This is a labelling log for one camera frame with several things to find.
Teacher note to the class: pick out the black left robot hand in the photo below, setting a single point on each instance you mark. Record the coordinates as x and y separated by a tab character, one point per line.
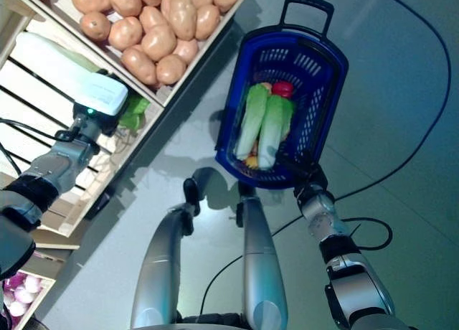
104	93

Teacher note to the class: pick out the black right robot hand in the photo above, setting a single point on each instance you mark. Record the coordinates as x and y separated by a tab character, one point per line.
312	175

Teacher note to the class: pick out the green white napa cabbage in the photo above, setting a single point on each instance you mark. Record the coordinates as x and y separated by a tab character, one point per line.
46	57
274	132
251	122

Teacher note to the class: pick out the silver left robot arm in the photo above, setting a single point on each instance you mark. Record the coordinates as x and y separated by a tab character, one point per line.
54	165

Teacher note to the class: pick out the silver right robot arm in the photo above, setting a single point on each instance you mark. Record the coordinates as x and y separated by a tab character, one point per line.
355	290

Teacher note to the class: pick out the blue plastic shopping basket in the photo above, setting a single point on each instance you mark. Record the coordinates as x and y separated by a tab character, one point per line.
339	79

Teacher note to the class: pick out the yellow corn cob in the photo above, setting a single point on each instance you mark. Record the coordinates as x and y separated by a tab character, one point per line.
251	162

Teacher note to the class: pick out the wooden potato crate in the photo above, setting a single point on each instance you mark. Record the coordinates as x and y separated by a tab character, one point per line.
166	95

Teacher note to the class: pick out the red bell pepper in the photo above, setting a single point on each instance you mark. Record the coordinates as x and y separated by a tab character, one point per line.
283	89

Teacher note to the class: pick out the orange tan vegetable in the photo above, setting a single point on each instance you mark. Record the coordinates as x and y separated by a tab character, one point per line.
266	86

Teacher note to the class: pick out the slatted wooden crate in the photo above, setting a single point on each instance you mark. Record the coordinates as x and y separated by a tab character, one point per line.
12	28

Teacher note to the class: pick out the black stand foot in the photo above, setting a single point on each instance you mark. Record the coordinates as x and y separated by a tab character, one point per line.
97	206

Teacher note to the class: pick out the dark robot waist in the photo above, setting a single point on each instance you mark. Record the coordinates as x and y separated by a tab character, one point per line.
211	323

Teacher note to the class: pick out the silver left robot leg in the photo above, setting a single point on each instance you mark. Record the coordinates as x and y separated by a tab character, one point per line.
157	265

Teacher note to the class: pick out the purple white onion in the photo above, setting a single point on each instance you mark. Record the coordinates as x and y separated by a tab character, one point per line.
7	295
23	296
16	279
16	310
34	283

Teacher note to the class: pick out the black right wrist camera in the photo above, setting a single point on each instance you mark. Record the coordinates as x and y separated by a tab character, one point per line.
301	193

